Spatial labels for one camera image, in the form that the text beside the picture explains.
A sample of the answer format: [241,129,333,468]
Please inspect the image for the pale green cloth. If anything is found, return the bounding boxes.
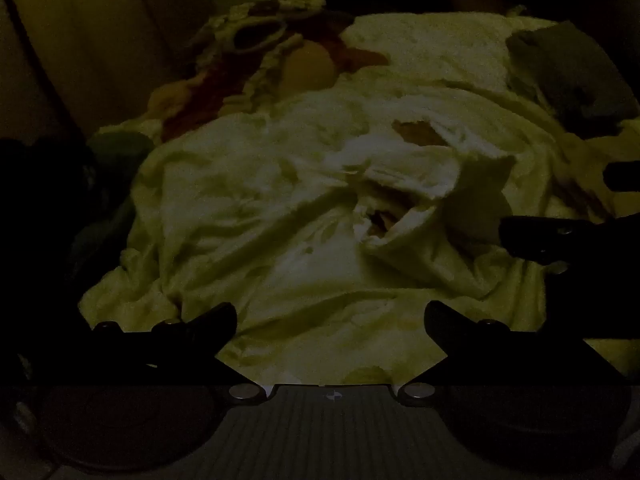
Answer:
[70,130,156,271]

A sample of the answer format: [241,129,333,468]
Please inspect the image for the small white garment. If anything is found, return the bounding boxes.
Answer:
[280,91,518,267]

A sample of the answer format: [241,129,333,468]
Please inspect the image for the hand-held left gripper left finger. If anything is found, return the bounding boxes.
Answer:
[90,302,266,405]

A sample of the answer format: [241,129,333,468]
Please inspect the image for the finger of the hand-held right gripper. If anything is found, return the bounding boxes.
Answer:
[499,216,640,267]
[602,161,640,192]

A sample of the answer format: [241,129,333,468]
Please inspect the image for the floral patterned quilt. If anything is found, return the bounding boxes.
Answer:
[147,0,391,143]

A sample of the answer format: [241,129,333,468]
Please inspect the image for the pale wardrobe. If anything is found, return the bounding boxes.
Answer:
[7,0,281,136]

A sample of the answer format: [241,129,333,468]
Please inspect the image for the grey folded cloth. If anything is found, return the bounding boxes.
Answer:
[505,21,640,133]

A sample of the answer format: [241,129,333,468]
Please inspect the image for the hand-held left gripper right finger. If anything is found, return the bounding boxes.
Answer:
[395,301,626,406]

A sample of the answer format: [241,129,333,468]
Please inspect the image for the cream blanket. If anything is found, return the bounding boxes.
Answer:
[77,12,640,386]

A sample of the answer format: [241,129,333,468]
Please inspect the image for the yellow cloth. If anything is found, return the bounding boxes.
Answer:
[345,366,394,386]

